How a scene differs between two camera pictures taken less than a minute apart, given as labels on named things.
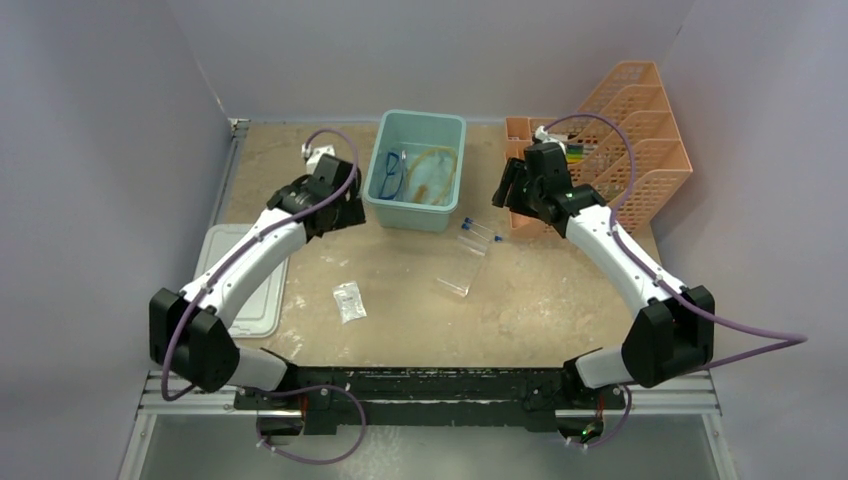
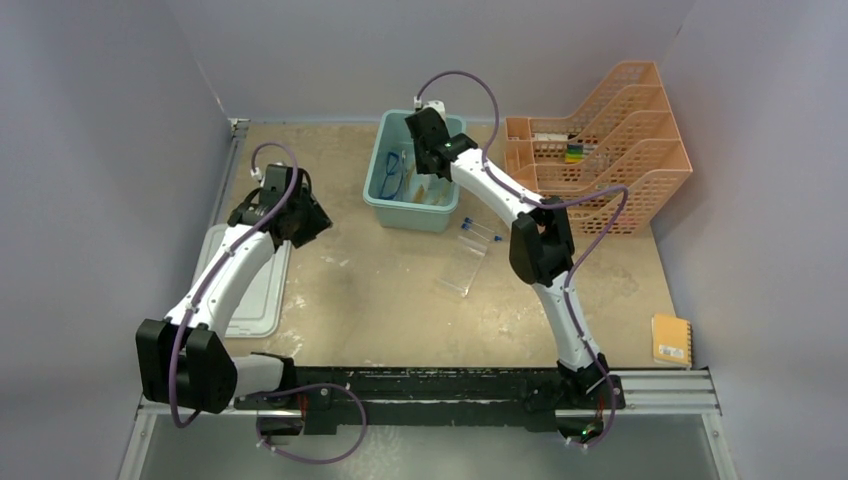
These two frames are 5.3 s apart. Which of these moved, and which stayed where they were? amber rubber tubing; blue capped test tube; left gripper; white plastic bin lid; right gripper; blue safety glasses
Moved: left gripper; right gripper
Stayed: blue safety glasses; blue capped test tube; white plastic bin lid; amber rubber tubing
